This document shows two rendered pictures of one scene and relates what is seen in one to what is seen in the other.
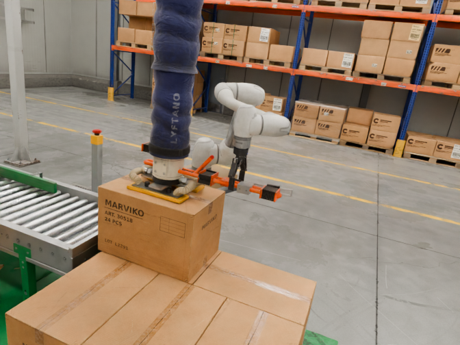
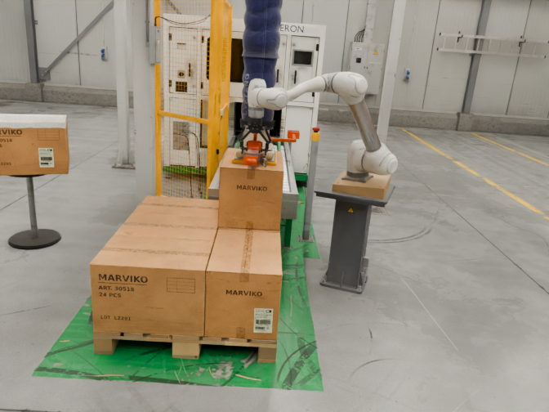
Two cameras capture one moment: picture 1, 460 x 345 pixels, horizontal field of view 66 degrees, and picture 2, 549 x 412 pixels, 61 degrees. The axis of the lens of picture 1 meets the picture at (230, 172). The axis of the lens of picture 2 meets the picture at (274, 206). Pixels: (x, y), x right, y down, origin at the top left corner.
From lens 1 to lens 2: 2.75 m
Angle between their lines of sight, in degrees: 65
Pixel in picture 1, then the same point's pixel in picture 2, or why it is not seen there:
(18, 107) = (380, 127)
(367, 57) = not seen: outside the picture
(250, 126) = (250, 96)
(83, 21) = not seen: outside the picture
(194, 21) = (256, 15)
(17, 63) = (387, 86)
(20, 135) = not seen: hidden behind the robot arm
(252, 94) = (342, 82)
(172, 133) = (244, 106)
